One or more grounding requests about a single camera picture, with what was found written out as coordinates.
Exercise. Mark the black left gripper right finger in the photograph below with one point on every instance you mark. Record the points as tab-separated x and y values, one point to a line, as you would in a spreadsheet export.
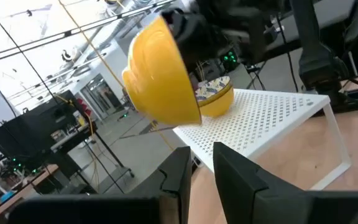
244	193

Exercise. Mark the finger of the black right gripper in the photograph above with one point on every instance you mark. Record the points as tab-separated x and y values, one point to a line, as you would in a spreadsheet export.
188	40

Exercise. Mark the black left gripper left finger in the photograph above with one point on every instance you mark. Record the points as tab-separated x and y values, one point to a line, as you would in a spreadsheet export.
172	186

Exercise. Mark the blue yellow patterned bowl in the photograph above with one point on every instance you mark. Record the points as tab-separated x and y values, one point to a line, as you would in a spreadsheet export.
213	88
157	77
219	107

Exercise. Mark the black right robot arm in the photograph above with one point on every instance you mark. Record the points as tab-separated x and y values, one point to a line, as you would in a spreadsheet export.
315	56

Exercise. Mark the black device green lights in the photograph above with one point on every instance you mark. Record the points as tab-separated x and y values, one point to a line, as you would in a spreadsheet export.
230	63

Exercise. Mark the white perforated metal shelf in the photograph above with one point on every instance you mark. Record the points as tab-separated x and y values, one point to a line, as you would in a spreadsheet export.
259	118

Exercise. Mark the grey desk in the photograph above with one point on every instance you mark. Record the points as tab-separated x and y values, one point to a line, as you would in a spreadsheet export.
337	12

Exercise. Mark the red stacked bins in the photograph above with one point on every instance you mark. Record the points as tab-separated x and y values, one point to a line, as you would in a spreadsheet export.
84	107

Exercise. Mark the black equipment cart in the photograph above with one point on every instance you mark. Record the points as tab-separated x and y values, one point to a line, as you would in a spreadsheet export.
42	124

